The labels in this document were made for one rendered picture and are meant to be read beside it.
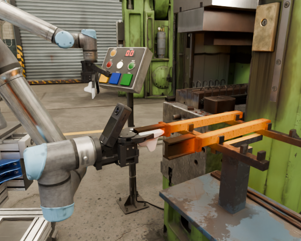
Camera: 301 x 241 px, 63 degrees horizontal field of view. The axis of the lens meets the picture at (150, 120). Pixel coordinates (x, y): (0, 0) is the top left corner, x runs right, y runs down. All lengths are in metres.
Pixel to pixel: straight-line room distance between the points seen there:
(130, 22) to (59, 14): 3.53
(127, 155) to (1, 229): 1.20
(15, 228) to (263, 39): 1.59
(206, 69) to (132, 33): 4.56
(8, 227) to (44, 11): 7.89
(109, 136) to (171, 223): 1.10
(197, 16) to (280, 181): 0.79
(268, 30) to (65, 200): 0.90
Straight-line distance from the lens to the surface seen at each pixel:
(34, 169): 0.59
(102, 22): 9.03
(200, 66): 1.50
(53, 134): 0.72
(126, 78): 1.54
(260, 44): 1.10
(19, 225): 1.72
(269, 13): 1.09
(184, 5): 1.29
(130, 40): 5.98
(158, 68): 5.95
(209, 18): 1.19
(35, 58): 9.06
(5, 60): 0.72
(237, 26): 1.31
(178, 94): 1.32
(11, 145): 1.35
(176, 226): 1.63
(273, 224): 0.85
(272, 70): 1.08
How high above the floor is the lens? 1.20
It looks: 17 degrees down
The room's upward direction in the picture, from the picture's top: straight up
